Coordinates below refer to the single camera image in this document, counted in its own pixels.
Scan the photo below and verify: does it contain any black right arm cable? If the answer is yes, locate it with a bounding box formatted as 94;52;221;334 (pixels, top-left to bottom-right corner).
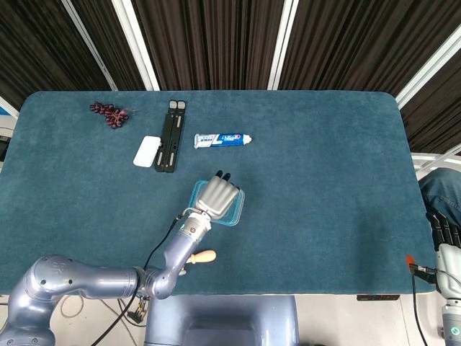
411;270;461;346

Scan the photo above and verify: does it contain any black power plug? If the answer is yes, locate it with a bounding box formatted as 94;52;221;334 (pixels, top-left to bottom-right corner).
127;295;151;324

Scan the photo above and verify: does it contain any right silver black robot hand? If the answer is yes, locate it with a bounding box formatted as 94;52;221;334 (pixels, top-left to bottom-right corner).
406;210;461;298

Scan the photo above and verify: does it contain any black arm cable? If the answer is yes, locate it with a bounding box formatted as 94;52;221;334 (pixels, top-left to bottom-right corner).
411;270;461;346
91;214;184;346

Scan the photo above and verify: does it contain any dark brown curtain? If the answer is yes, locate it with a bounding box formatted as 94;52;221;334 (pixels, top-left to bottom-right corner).
0;0;461;156

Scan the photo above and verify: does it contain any thin white frame post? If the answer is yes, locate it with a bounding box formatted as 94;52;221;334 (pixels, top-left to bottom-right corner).
60;0;119;92

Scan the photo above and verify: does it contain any cream wooden mallet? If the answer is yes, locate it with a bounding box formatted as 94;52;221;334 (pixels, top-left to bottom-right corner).
178;249;218;278

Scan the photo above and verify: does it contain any black table control panel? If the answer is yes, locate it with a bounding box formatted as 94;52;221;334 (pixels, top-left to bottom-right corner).
356;294;400;302

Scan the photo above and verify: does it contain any teal fabric tablecloth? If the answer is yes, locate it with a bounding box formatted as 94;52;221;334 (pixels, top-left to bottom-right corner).
0;89;433;297

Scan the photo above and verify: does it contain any black folding stand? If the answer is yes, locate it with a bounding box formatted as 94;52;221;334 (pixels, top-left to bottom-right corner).
153;99;188;173

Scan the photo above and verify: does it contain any wide white frame post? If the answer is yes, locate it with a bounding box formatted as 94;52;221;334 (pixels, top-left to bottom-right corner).
110;0;161;92
395;25;461;109
267;0;297;91

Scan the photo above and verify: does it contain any bunch of red grapes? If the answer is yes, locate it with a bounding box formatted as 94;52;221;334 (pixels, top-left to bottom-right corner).
89;102;140;130

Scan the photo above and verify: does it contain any blue white toothpaste tube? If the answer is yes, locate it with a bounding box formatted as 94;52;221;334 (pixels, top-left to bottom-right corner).
194;133;253;149

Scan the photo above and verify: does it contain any person's leg in jeans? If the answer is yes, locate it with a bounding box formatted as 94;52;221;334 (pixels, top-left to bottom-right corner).
419;167;461;217

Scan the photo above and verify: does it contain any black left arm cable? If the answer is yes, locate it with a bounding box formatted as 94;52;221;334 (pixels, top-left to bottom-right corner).
91;214;184;346

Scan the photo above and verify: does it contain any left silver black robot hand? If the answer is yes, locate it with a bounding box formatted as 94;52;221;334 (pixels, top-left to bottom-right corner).
194;170;242;220

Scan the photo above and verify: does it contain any white flat plastic case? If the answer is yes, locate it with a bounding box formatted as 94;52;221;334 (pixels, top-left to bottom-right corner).
133;135;162;168

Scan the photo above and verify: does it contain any blue-grey robot torso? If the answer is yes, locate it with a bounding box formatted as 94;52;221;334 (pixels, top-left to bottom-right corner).
143;295;300;346

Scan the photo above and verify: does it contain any white metal frame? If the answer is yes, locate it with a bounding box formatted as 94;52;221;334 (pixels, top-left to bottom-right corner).
410;143;461;181

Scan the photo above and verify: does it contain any translucent blue plastic lid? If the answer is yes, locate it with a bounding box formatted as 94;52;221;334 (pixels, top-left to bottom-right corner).
189;179;246;228

